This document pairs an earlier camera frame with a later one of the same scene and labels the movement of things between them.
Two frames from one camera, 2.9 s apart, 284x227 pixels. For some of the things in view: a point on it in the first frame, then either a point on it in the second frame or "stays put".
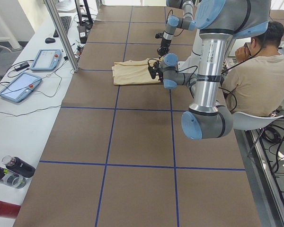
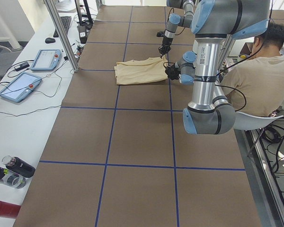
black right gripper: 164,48 stays put
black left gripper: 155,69 -> 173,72
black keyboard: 66,21 stays put
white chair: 247,122 stays put
